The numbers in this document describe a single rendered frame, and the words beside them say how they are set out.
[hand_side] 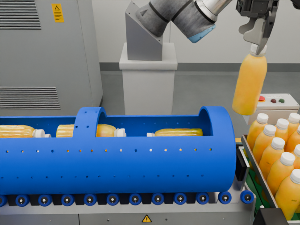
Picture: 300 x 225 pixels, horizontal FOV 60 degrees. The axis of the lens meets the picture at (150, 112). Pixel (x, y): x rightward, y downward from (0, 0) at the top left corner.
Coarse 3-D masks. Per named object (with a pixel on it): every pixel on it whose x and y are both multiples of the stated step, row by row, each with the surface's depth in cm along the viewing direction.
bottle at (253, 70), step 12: (252, 60) 69; (264, 60) 69; (240, 72) 73; (252, 72) 70; (264, 72) 70; (240, 84) 74; (252, 84) 72; (240, 96) 75; (252, 96) 74; (240, 108) 77; (252, 108) 76
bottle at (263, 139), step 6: (264, 132) 96; (258, 138) 98; (264, 138) 96; (270, 138) 95; (258, 144) 98; (264, 144) 96; (258, 150) 99; (258, 156) 100; (258, 162) 101; (252, 168) 104
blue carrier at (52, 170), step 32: (96, 128) 77; (128, 128) 100; (160, 128) 100; (224, 128) 76; (0, 160) 73; (32, 160) 73; (64, 160) 73; (96, 160) 73; (128, 160) 74; (160, 160) 74; (192, 160) 74; (224, 160) 74; (0, 192) 79; (32, 192) 80; (64, 192) 80; (96, 192) 81; (128, 192) 82; (160, 192) 83
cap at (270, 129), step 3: (267, 126) 96; (270, 126) 96; (273, 126) 95; (264, 129) 96; (267, 129) 94; (270, 129) 94; (273, 129) 94; (267, 132) 94; (270, 132) 94; (273, 132) 94
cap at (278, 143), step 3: (273, 138) 90; (276, 138) 90; (279, 138) 90; (273, 141) 89; (276, 141) 89; (279, 141) 89; (282, 141) 89; (273, 144) 89; (276, 144) 88; (279, 144) 88; (282, 144) 88; (276, 147) 89; (279, 147) 88; (282, 147) 89
